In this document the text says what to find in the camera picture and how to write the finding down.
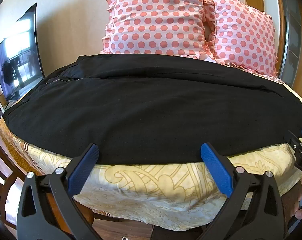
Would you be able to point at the black pants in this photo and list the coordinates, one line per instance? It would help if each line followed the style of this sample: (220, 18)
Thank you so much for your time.
(146, 110)

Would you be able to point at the wooden wardrobe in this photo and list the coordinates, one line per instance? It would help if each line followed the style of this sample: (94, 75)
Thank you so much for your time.
(289, 30)

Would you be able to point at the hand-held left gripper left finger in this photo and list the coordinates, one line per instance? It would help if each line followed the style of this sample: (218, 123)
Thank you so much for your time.
(84, 163)

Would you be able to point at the wooden chair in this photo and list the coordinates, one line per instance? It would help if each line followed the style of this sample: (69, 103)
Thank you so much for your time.
(3, 180)

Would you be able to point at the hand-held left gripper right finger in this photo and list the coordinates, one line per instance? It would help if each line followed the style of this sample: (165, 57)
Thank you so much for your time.
(216, 163)

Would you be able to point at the flat screen television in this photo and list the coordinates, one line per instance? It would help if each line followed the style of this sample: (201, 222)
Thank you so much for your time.
(18, 55)

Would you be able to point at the yellow patterned bedspread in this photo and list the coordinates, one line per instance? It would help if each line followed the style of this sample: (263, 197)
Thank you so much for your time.
(151, 187)

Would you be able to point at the wooden bed frame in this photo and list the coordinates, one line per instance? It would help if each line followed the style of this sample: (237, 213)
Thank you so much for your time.
(84, 213)

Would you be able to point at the person's right hand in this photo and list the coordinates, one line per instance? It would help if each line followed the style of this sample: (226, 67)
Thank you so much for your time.
(301, 211)

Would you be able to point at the large pink polka dot pillow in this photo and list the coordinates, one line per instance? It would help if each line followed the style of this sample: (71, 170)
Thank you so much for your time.
(153, 20)

